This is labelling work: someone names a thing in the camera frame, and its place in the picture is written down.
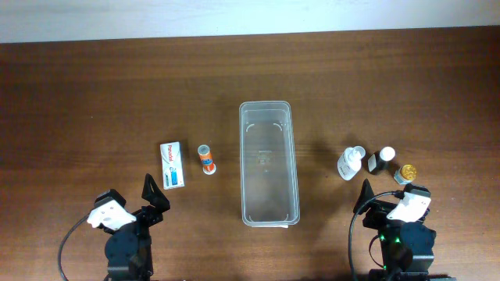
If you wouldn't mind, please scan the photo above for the white spray bottle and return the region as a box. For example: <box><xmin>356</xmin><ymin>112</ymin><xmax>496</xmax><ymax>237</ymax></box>
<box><xmin>337</xmin><ymin>146</ymin><xmax>366</xmax><ymax>181</ymax></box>

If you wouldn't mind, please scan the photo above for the dark bottle white cap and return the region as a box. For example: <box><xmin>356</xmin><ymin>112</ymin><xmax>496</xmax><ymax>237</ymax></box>
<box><xmin>367</xmin><ymin>147</ymin><xmax>395</xmax><ymax>175</ymax></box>

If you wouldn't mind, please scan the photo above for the small jar gold lid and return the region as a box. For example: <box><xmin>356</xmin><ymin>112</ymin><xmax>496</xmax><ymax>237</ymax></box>
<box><xmin>394</xmin><ymin>164</ymin><xmax>417</xmax><ymax>185</ymax></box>

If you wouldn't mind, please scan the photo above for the orange tablet tube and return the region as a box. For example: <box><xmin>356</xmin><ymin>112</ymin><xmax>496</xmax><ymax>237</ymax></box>
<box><xmin>198</xmin><ymin>144</ymin><xmax>216</xmax><ymax>175</ymax></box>

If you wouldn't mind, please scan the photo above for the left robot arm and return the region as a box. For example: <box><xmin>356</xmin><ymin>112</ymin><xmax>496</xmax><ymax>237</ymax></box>
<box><xmin>105</xmin><ymin>174</ymin><xmax>170</xmax><ymax>281</ymax></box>

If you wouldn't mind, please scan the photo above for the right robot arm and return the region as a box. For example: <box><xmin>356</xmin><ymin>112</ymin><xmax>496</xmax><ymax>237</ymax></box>
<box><xmin>348</xmin><ymin>180</ymin><xmax>454</xmax><ymax>281</ymax></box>

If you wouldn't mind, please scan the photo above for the clear plastic container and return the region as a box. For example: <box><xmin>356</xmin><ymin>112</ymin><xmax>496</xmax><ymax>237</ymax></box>
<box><xmin>239</xmin><ymin>101</ymin><xmax>300</xmax><ymax>228</ymax></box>

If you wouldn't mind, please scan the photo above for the white Panadol box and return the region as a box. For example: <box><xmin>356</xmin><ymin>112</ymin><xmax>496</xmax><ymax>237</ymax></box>
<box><xmin>160</xmin><ymin>141</ymin><xmax>184</xmax><ymax>190</ymax></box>

